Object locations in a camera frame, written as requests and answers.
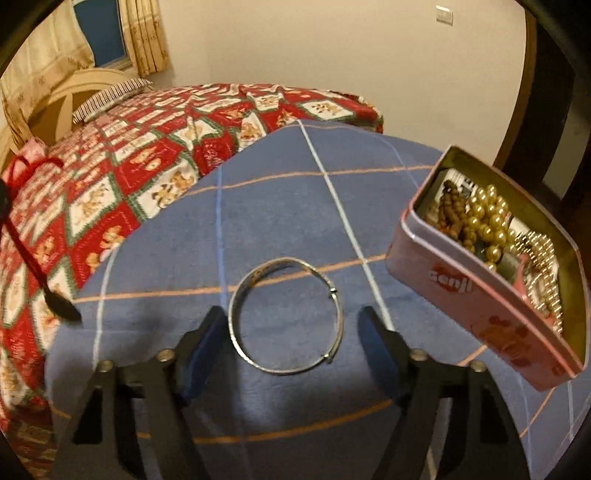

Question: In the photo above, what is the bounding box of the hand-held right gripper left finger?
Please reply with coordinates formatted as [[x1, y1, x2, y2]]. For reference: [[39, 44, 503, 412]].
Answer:
[[51, 305, 230, 480]]

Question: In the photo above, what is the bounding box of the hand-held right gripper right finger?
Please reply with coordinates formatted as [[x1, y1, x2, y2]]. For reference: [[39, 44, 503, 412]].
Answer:
[[357, 305, 532, 480]]

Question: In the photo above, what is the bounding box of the red cord pendant necklace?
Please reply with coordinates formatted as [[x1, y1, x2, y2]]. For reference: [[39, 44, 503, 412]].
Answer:
[[4, 156, 83, 325]]

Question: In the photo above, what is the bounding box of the silver bangle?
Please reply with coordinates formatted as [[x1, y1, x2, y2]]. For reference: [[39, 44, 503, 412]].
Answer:
[[228, 257, 345, 376]]

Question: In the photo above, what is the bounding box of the pink tin box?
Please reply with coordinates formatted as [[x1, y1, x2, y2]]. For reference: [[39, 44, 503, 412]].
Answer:
[[385, 145, 587, 393]]

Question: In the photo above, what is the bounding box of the gold pearl bead necklace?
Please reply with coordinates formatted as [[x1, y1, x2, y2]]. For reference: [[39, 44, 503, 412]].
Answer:
[[515, 232, 566, 325]]

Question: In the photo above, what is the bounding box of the pink cloth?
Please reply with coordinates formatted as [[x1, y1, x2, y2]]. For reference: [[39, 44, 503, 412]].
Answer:
[[17, 140, 49, 163]]

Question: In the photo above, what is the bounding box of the cream headboard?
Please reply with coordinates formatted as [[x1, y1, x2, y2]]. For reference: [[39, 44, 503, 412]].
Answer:
[[0, 68, 139, 167]]

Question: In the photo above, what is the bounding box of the blue checked blanket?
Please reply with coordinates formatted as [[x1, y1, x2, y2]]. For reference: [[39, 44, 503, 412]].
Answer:
[[45, 119, 580, 480]]

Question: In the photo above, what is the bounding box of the sheer cream curtain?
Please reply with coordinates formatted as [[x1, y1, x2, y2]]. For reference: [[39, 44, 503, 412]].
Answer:
[[0, 7, 95, 139]]

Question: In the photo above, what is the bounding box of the striped pillow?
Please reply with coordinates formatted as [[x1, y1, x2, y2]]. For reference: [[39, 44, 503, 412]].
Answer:
[[71, 77, 154, 123]]

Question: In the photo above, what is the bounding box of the red bear print blanket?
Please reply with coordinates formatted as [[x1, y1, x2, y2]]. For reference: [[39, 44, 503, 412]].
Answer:
[[0, 82, 385, 464]]

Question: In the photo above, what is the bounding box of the window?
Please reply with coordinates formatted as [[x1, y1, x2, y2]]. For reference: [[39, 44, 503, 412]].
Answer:
[[73, 0, 136, 71]]

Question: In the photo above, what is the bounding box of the yellow patterned curtain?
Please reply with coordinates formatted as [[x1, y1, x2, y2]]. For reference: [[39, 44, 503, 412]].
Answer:
[[113, 0, 170, 78]]

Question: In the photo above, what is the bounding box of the brown bead bracelet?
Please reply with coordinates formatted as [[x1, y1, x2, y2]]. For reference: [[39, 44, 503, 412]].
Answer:
[[435, 180, 479, 254]]

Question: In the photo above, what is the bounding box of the dark wooden door frame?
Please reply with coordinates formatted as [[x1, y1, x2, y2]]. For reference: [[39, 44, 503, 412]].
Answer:
[[492, 17, 591, 214]]

